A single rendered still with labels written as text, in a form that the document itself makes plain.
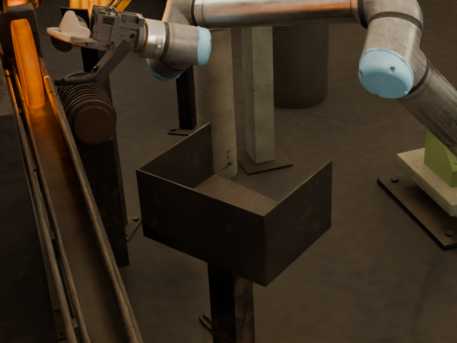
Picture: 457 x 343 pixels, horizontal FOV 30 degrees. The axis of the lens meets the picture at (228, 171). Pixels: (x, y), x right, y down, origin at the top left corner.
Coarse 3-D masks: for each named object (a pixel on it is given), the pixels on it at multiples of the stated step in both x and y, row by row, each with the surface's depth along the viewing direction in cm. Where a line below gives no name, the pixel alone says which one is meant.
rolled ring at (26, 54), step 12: (12, 24) 172; (24, 24) 171; (12, 36) 179; (24, 36) 169; (24, 48) 168; (24, 60) 168; (36, 60) 169; (24, 72) 169; (36, 72) 169; (24, 84) 181; (36, 84) 170; (24, 96) 182; (36, 96) 172
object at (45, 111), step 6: (48, 96) 184; (48, 102) 182; (30, 108) 180; (36, 108) 179; (42, 108) 179; (48, 108) 179; (30, 114) 177; (36, 114) 177; (42, 114) 177; (48, 114) 177; (54, 114) 177
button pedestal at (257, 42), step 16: (256, 32) 261; (256, 48) 264; (272, 48) 266; (256, 64) 266; (272, 64) 268; (256, 80) 269; (272, 80) 271; (256, 96) 272; (272, 96) 274; (256, 112) 275; (272, 112) 277; (256, 128) 278; (272, 128) 280; (256, 144) 281; (272, 144) 283; (240, 160) 287; (256, 160) 284; (272, 160) 286; (288, 160) 286
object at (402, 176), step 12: (384, 180) 270; (396, 180) 268; (408, 180) 269; (396, 192) 264; (408, 192) 263; (420, 192) 263; (408, 204) 257; (420, 204) 257; (432, 204) 257; (420, 216) 251; (432, 216) 251; (444, 216) 251; (456, 216) 249; (432, 228) 246; (444, 228) 246; (456, 228) 246; (444, 240) 241; (456, 240) 240
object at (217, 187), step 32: (160, 160) 148; (192, 160) 156; (160, 192) 142; (192, 192) 137; (224, 192) 158; (320, 192) 143; (160, 224) 146; (192, 224) 141; (224, 224) 136; (256, 224) 131; (288, 224) 137; (320, 224) 147; (192, 256) 145; (224, 256) 140; (256, 256) 135; (288, 256) 140; (224, 288) 155; (224, 320) 160
